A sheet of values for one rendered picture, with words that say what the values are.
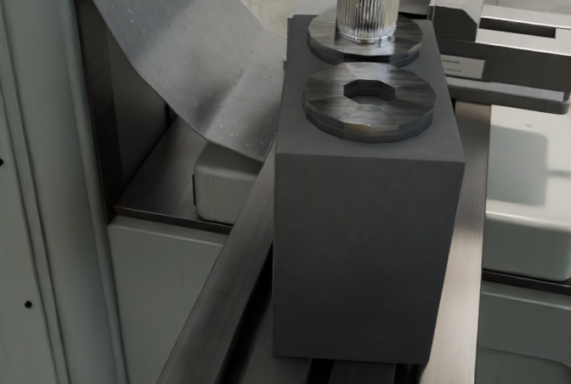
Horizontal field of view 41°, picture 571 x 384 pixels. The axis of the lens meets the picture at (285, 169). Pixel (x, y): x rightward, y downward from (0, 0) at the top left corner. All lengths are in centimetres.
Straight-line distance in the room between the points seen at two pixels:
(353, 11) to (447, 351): 27
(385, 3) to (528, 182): 49
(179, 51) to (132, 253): 30
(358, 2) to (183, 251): 58
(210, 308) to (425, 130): 24
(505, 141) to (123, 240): 55
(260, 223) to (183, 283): 41
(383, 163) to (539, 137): 66
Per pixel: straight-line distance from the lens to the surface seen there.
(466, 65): 95
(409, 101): 52
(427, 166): 49
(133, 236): 109
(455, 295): 67
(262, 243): 70
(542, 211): 98
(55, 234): 108
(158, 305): 117
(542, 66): 94
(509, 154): 107
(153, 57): 97
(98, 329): 120
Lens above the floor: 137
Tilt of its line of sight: 34 degrees down
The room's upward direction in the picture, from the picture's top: 2 degrees clockwise
